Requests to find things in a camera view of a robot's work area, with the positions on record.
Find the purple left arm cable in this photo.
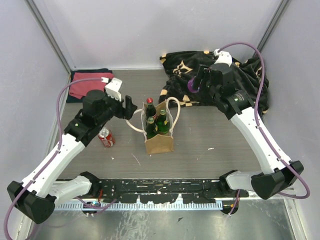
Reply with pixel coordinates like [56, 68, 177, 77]
[3, 77, 118, 240]

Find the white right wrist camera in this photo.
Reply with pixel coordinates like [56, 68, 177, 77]
[213, 48, 233, 67]

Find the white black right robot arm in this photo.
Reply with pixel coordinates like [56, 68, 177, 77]
[188, 61, 304, 200]

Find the green glass bottle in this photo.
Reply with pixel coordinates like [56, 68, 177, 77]
[156, 109, 170, 135]
[145, 116, 158, 140]

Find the red folded cloth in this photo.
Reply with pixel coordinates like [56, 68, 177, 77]
[69, 72, 114, 100]

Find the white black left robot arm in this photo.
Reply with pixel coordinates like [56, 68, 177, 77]
[7, 90, 138, 224]

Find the purple soda can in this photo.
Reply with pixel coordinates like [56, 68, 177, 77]
[187, 77, 201, 93]

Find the white slotted cable duct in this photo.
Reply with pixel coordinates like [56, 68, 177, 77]
[55, 200, 223, 211]

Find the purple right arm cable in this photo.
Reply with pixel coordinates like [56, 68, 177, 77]
[216, 41, 311, 200]

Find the dark cola bottle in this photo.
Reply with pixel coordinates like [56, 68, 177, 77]
[145, 97, 157, 120]

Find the dark navy folded cloth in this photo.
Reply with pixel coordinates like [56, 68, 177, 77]
[66, 68, 113, 103]

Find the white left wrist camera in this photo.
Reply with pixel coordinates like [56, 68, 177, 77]
[101, 77, 123, 102]

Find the brown canvas bag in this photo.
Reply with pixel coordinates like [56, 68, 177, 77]
[126, 97, 181, 155]

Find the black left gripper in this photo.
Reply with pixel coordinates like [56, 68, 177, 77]
[97, 87, 138, 126]

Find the red soda can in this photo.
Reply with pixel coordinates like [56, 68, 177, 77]
[97, 127, 116, 148]

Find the black floral blanket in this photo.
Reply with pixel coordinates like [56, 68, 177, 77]
[158, 51, 262, 107]

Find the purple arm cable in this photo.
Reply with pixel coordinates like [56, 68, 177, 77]
[3, 77, 118, 240]
[216, 41, 311, 200]

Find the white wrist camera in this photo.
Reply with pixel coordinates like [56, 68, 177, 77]
[213, 48, 233, 67]
[101, 77, 123, 102]

